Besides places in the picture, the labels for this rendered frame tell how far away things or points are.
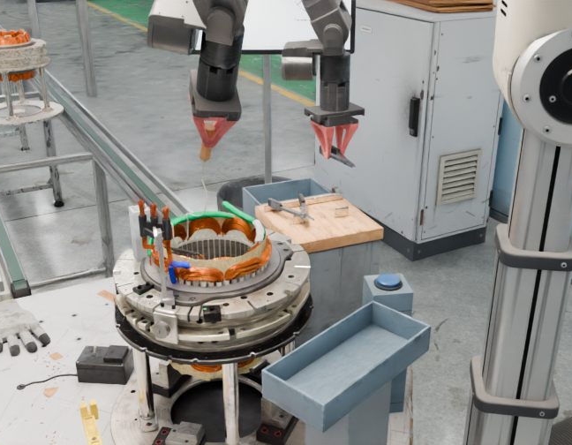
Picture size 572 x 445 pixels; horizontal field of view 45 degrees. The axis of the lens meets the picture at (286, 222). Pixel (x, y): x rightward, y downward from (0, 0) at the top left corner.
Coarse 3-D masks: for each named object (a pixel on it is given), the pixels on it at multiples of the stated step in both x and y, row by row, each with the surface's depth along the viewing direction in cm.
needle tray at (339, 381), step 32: (352, 320) 106; (384, 320) 109; (416, 320) 105; (320, 352) 102; (352, 352) 104; (384, 352) 104; (416, 352) 102; (288, 384) 90; (320, 384) 97; (352, 384) 90; (384, 384) 97; (320, 416) 88; (352, 416) 96; (384, 416) 103
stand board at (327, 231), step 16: (336, 192) 151; (256, 208) 144; (320, 208) 143; (352, 208) 143; (272, 224) 137; (288, 224) 136; (304, 224) 136; (320, 224) 136; (336, 224) 136; (352, 224) 136; (368, 224) 136; (304, 240) 130; (320, 240) 130; (336, 240) 131; (352, 240) 133; (368, 240) 134
